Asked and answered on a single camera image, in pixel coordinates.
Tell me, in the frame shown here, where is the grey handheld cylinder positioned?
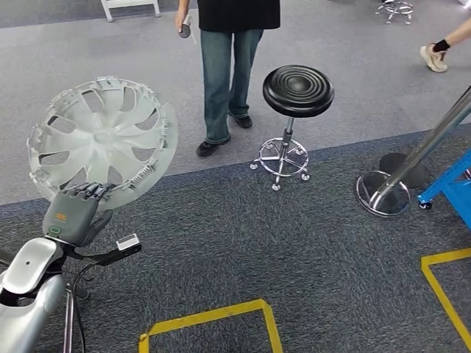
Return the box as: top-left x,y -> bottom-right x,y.
178,14 -> 195,45

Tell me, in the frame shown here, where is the person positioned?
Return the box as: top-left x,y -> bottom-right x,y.
174,0 -> 281,158
420,18 -> 471,74

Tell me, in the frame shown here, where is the white bench frame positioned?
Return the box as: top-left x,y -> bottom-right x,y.
100,0 -> 162,24

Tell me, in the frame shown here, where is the grey plastic wheel hubcap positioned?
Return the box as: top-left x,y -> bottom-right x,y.
26,76 -> 180,213

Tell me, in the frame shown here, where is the blue metal shelf rack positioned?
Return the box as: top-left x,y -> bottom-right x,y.
417,148 -> 471,231

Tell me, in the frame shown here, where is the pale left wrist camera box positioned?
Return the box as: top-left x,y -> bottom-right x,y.
116,233 -> 141,252

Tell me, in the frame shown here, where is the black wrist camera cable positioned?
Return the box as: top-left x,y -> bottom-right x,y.
70,260 -> 111,353

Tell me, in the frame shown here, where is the person's right hand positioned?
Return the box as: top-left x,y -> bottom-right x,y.
175,4 -> 192,34

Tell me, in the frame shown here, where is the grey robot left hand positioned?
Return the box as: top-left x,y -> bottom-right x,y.
42,182 -> 115,248

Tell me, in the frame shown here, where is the black wrist camera mount bracket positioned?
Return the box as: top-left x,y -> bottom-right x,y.
60,242 -> 142,268

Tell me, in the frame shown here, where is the chrome barrier stanchion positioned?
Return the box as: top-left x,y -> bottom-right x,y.
355,85 -> 471,218

